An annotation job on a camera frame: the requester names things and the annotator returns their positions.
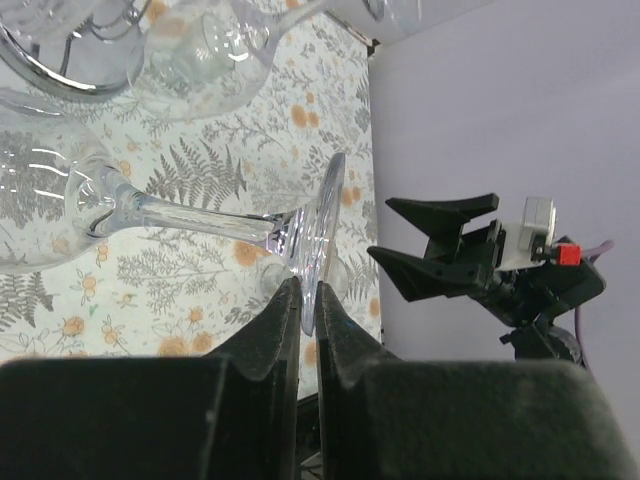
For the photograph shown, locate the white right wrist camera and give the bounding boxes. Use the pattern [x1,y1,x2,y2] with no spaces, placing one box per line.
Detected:
[496,196,582,271]

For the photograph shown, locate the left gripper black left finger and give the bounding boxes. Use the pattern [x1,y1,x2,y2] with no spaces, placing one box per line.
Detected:
[1,278,302,479]

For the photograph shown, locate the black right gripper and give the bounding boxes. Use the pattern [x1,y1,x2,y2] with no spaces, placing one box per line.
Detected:
[367,193,606,328]

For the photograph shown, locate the chrome wine glass rack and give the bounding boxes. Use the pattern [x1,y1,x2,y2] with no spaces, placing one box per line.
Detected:
[1,1,151,102]

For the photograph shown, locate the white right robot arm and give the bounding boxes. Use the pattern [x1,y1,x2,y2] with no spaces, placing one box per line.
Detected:
[367,193,606,366]

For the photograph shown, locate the clear wine glass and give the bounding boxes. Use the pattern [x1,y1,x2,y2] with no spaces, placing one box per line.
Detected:
[1,113,345,335]
[127,0,426,120]

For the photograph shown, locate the floral table cloth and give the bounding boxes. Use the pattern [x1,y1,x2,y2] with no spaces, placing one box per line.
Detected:
[1,15,381,361]

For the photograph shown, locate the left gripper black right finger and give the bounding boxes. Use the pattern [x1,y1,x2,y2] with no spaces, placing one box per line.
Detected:
[315,283,639,479]

